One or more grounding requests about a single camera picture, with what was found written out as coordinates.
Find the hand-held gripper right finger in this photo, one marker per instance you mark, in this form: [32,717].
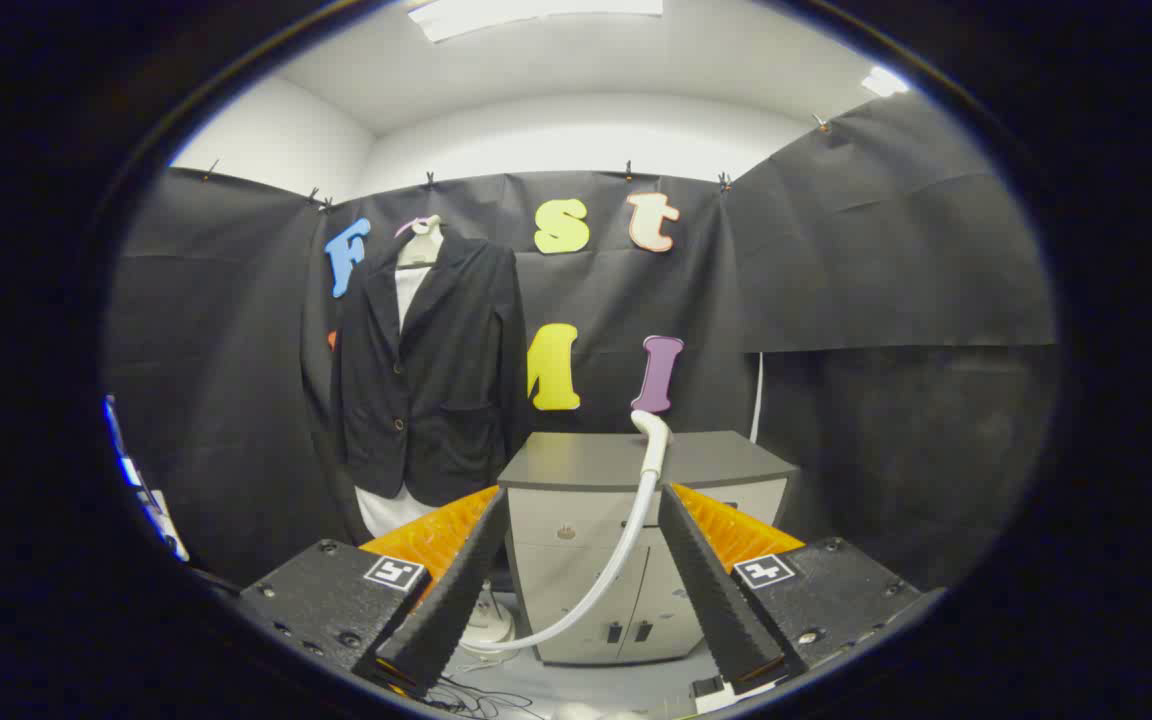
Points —
[721,600]

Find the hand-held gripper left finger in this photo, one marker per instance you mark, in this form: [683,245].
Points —
[456,600]

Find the white garment steamer base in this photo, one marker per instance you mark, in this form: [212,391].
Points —
[491,625]

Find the white garment steamer wand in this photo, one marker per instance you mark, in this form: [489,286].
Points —
[650,470]

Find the black blazer jacket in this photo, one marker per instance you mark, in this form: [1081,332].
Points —
[446,370]

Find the grey cabinet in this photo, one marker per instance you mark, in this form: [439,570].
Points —
[576,460]

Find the white panel with blue edge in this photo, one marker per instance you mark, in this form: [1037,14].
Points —
[131,470]

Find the black backdrop cloth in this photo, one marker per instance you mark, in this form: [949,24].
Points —
[836,250]

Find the row of black cloth clips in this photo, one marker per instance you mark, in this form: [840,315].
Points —
[627,170]

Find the small ceiling light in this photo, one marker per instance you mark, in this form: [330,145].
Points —
[884,81]

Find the long ceiling light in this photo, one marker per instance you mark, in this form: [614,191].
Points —
[536,15]

